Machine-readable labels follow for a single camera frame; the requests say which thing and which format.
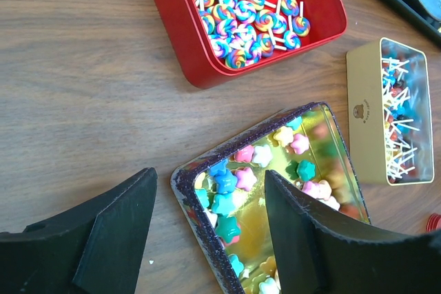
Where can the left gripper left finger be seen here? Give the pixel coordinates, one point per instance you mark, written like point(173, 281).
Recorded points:
point(94, 247)

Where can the tin of star candies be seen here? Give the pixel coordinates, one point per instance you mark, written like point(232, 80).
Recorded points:
point(222, 192)

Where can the red jar lid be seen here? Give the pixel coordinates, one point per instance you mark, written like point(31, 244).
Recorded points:
point(433, 222)

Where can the gold tin of lollipops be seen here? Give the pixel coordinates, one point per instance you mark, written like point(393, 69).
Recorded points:
point(390, 122)

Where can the red tin swirl lollipops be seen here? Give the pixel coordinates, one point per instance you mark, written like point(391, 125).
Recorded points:
point(218, 40)

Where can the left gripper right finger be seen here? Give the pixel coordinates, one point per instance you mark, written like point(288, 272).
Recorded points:
point(321, 250)

